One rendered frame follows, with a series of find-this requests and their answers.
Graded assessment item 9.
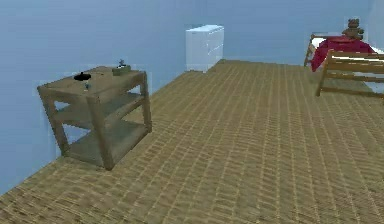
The brown teddy bear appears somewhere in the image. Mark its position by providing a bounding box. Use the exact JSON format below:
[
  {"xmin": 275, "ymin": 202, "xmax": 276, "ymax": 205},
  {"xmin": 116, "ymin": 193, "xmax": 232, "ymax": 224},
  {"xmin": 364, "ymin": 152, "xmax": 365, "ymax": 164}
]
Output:
[{"xmin": 341, "ymin": 18, "xmax": 365, "ymax": 41}]

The red blanket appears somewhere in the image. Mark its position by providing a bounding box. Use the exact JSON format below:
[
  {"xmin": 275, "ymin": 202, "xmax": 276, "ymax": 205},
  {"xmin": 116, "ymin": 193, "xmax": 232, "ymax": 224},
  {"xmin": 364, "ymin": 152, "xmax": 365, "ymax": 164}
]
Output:
[{"xmin": 310, "ymin": 35, "xmax": 377, "ymax": 73}]

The brown wooden shelf table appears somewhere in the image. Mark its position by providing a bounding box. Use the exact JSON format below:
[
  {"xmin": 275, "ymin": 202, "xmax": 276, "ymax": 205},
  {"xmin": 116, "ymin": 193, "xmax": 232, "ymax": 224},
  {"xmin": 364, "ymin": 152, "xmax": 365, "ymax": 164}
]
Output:
[{"xmin": 36, "ymin": 65, "xmax": 153, "ymax": 171}]

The black flat dish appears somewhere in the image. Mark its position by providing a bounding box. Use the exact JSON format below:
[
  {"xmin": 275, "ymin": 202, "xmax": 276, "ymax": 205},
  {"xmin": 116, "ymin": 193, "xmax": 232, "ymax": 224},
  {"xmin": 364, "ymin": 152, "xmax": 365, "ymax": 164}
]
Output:
[{"xmin": 73, "ymin": 71, "xmax": 92, "ymax": 82}]

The green box with plant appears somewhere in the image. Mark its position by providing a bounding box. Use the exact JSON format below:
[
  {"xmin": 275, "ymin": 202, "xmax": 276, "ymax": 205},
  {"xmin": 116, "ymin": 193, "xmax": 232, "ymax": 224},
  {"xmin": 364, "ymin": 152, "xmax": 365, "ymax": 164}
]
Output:
[{"xmin": 111, "ymin": 59, "xmax": 132, "ymax": 77}]

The wooden frame bed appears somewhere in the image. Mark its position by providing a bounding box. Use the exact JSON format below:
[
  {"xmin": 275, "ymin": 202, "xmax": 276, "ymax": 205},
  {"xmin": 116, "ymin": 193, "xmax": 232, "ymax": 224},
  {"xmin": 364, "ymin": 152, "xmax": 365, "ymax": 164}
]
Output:
[{"xmin": 303, "ymin": 32, "xmax": 384, "ymax": 99}]

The white chest of drawers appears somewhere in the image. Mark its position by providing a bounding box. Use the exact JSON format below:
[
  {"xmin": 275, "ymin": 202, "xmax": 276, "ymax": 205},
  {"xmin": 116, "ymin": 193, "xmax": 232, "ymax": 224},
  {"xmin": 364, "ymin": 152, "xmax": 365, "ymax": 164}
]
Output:
[{"xmin": 185, "ymin": 24, "xmax": 225, "ymax": 74}]

